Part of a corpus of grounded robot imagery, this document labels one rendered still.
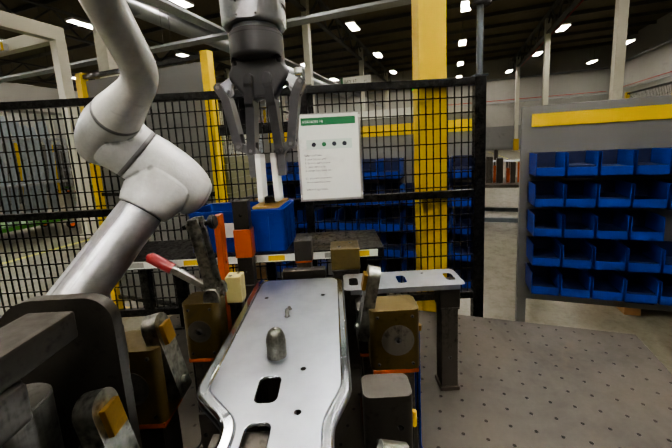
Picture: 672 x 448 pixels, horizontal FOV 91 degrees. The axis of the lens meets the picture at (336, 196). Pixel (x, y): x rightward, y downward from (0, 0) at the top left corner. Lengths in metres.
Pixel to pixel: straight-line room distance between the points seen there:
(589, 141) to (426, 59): 1.25
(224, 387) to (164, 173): 0.51
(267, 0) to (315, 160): 0.75
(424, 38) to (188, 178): 0.90
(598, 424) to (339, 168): 0.94
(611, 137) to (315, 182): 1.67
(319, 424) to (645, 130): 2.16
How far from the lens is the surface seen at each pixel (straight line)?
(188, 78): 2.58
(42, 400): 0.48
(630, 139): 2.34
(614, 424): 1.07
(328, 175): 1.18
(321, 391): 0.54
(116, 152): 0.88
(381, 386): 0.56
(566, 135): 2.24
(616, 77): 15.97
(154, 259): 0.74
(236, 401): 0.55
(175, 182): 0.88
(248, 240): 0.98
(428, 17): 1.33
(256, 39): 0.48
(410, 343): 0.66
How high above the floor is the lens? 1.34
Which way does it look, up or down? 9 degrees down
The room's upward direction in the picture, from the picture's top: 3 degrees counter-clockwise
